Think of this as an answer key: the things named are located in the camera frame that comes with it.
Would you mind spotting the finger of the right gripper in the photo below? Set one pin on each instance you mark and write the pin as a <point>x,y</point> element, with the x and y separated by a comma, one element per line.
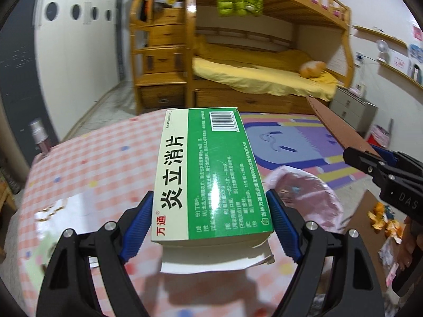
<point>366,162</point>
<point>388,156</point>

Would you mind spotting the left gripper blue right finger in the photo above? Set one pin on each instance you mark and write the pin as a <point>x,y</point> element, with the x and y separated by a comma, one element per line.
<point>354,289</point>

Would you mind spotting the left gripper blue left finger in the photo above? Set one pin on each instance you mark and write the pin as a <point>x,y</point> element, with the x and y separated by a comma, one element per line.
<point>68,288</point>

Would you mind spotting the brown cardboard piece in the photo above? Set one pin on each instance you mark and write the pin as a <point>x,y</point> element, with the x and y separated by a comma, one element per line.
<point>352,143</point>

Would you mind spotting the orange tangerine peel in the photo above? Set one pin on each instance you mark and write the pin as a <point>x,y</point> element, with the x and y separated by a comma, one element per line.
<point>382,218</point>

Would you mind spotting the white plastic bag brown lines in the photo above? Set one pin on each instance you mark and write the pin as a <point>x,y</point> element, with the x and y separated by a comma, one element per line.
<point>46,219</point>

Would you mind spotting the green medicine box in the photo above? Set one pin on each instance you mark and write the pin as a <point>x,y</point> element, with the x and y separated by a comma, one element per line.
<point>210,212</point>

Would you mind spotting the pink trash bag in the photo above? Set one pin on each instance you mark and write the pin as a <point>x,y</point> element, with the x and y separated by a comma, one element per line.
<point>308,194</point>

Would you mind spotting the right hand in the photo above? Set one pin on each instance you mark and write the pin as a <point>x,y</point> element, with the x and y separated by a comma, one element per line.
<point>409,242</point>

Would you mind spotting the grey bedside cabinet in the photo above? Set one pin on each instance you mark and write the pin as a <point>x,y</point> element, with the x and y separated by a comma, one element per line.
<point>357,112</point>

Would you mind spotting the rainbow purple rug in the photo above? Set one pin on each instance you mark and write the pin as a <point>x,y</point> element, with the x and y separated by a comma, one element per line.
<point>299,141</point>

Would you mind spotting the orange plush toy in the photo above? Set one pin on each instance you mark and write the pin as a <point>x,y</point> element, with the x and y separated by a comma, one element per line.
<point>312,69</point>

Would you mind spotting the pink checkered tablecloth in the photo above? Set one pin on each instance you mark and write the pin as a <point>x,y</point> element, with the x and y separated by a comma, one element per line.
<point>114,167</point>

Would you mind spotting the yellow bed sheet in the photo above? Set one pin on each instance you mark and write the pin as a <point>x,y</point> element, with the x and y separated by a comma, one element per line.
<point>255,72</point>

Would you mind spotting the wooden bunk bed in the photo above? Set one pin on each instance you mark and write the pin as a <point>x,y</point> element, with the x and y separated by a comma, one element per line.
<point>319,27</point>

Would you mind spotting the white spray bottle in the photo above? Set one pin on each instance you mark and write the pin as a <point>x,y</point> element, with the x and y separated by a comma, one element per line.
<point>40,136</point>

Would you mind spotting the wooden stair drawers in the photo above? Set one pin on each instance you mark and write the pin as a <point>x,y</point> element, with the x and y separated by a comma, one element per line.
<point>158,46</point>

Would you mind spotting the white and grey wardrobe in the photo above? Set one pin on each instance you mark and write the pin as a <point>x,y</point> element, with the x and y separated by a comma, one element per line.
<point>58,58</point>

